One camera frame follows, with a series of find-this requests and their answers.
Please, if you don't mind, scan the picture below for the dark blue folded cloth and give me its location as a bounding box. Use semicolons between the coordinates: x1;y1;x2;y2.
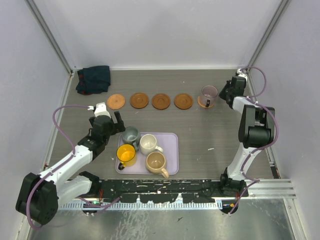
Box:
75;65;111;95

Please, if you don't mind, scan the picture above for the grey-green ceramic mug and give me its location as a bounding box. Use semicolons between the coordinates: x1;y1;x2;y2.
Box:
121;126;141;148

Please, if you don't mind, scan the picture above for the woven rattan coaster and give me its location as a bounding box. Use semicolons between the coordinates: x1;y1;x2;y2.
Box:
107;94;126;110
197;96;215;109

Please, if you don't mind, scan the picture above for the slotted cable duct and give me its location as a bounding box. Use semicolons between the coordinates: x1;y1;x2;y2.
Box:
58;200;223;211

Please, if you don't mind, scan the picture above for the yellow transparent mug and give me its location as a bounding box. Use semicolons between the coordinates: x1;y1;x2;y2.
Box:
116;144;137;171

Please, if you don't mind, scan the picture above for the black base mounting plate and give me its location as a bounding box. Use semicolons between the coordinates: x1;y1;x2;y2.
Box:
71;178;250;204

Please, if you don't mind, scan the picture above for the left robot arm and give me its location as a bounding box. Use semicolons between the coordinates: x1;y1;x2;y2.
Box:
15;111;126;225

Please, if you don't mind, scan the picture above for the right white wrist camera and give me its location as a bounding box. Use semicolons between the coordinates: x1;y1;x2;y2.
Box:
235;68;248;81

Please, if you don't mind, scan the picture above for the aluminium front rail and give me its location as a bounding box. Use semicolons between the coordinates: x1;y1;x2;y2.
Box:
89;179;296;199

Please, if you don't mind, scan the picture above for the purple transparent mug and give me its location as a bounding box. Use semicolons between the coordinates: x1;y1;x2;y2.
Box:
200;85;218;107

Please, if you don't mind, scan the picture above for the beige ceramic mug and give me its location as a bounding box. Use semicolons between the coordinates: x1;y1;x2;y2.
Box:
145;152;170;179

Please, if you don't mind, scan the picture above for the brown wooden coaster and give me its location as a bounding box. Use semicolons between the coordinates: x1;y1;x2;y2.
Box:
174;93;193;110
152;93;171;110
130;92;149;109

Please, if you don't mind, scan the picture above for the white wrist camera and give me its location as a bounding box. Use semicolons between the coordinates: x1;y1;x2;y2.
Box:
87;102;111;118
235;68;248;81

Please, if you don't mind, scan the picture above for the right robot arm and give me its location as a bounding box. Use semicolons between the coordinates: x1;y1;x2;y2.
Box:
219;73;276;197

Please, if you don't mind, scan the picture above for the lavender plastic tray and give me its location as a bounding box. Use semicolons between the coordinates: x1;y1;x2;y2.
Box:
115;132;179;175

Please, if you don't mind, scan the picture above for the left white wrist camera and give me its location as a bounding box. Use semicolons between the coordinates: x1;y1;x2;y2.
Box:
87;102;111;118

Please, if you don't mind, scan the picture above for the white ceramic mug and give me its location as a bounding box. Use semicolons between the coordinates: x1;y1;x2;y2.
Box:
139;134;164;156

